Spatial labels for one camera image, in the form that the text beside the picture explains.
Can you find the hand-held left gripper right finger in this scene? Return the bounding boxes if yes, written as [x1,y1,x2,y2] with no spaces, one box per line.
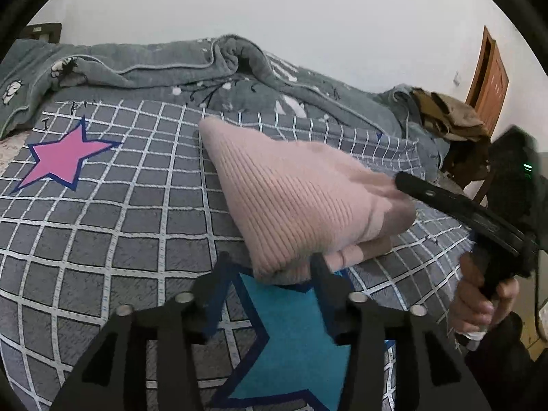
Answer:
[310,253,493,411]

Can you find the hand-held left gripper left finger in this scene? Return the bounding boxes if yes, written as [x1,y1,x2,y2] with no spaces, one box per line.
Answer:
[51,252,234,411]

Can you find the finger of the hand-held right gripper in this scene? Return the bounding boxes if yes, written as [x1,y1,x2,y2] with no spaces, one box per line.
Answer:
[394,172,478,225]

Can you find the pink knitted sweater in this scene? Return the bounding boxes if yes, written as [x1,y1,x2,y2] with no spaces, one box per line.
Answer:
[198,115,418,287]

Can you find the person's right forearm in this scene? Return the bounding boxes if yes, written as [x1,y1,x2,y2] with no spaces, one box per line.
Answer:
[456,312,548,411]

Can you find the brown clothes pile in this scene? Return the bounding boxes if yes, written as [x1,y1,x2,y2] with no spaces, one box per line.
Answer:
[411,88,491,143]

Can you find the person's right hand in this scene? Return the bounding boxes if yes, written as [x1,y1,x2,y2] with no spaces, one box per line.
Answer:
[449,250,521,337]

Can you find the dark wooden chair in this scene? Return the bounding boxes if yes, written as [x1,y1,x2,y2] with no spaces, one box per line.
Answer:
[441,135,499,206]

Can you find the grey plaid star bed cover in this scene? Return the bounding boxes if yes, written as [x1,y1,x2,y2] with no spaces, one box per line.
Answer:
[0,98,476,411]

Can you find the brown wooden door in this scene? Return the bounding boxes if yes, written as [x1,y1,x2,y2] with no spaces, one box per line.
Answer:
[464,26,510,133]

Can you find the grey-green printed blanket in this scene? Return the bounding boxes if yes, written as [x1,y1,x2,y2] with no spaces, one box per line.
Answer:
[0,33,450,180]

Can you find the floral bed sheet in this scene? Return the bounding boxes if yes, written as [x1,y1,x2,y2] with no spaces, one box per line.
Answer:
[0,130,33,170]

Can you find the dark wooden headboard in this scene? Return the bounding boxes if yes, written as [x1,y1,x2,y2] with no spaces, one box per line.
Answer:
[22,21,63,44]

